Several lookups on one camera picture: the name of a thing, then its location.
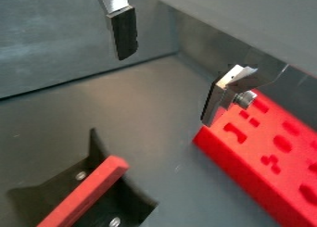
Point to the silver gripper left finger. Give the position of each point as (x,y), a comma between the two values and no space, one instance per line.
(122,22)

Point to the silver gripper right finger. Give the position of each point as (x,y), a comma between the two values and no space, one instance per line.
(249,72)

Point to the red double-square peg block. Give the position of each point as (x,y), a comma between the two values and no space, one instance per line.
(81,199)

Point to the red shape-sorting board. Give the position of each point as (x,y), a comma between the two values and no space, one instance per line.
(267,150)

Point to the black curved holder stand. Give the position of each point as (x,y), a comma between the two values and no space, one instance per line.
(122,207)

